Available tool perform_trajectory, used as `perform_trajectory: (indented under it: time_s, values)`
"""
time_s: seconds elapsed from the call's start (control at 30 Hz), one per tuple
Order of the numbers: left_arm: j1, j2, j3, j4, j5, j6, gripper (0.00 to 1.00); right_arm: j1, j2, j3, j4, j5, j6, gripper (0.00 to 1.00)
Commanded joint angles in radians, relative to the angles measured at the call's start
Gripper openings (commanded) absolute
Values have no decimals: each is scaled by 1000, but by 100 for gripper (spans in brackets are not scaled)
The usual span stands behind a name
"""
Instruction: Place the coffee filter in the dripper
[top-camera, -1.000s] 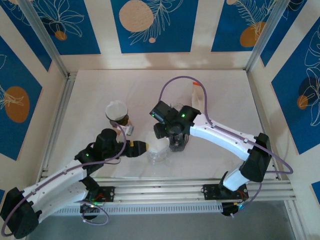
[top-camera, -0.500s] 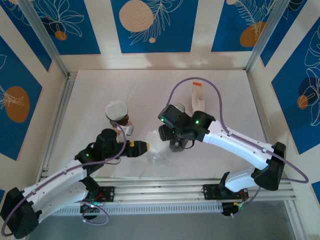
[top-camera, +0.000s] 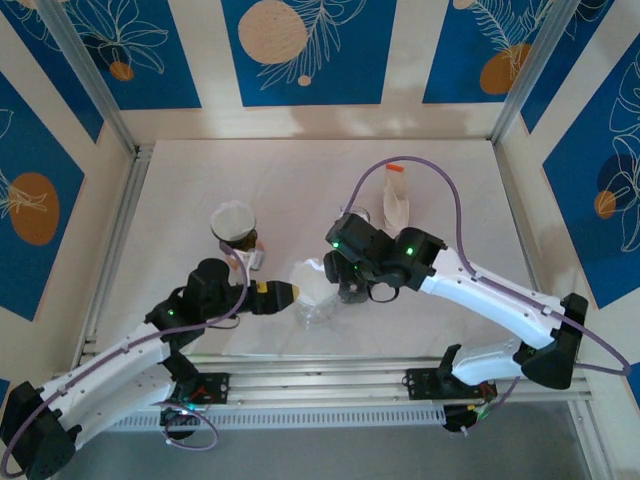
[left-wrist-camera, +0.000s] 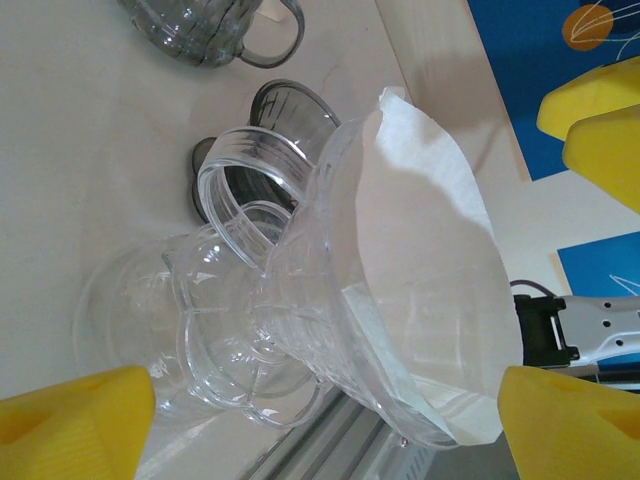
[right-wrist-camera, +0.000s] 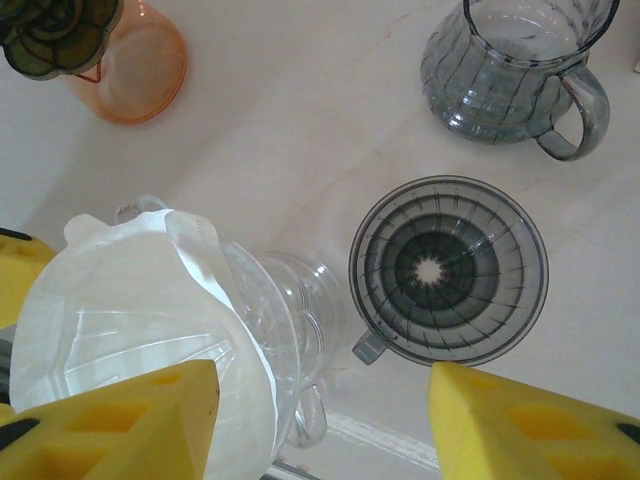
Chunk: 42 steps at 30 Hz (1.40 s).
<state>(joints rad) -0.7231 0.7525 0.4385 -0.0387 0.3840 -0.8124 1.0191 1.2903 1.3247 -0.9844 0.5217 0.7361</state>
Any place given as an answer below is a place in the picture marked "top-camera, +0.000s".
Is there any black controller box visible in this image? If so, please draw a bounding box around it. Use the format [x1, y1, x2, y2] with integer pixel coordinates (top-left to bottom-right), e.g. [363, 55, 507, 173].
[442, 402, 491, 436]
[159, 405, 204, 442]

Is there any aluminium frame rail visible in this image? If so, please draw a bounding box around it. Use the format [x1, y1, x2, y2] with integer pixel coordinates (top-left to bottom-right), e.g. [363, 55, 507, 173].
[42, 355, 594, 415]

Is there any aluminium side rail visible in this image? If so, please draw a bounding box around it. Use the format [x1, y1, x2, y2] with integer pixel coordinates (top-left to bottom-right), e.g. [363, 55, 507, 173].
[73, 143, 154, 372]
[492, 142, 559, 361]

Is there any clear plastic coffee dripper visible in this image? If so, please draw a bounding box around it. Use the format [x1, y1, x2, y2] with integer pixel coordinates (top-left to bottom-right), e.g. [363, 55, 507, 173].
[291, 292, 338, 321]

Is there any aluminium frame post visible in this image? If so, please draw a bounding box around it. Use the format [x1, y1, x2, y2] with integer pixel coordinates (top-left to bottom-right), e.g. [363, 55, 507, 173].
[488, 0, 585, 146]
[37, 0, 140, 155]

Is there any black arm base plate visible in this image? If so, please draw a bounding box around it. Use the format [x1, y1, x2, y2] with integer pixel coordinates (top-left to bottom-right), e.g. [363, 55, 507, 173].
[183, 372, 231, 405]
[405, 367, 499, 402]

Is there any blue floral wall panel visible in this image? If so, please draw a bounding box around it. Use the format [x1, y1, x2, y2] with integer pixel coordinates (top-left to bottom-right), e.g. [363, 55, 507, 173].
[0, 0, 105, 145]
[221, 0, 400, 108]
[62, 0, 203, 112]
[422, 0, 546, 105]
[0, 72, 86, 321]
[543, 47, 640, 310]
[519, 0, 640, 135]

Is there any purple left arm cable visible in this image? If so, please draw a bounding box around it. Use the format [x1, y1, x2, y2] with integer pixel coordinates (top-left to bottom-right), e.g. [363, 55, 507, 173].
[1, 243, 250, 476]

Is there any grey slotted cable duct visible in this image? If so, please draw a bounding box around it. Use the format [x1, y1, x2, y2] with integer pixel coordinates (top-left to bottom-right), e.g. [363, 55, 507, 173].
[112, 403, 447, 432]

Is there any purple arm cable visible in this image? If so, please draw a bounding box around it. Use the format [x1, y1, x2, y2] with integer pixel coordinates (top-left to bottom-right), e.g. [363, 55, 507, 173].
[1, 243, 250, 476]
[342, 157, 633, 436]

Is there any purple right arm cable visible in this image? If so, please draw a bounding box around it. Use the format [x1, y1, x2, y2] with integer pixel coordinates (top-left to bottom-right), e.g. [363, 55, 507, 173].
[342, 157, 633, 436]

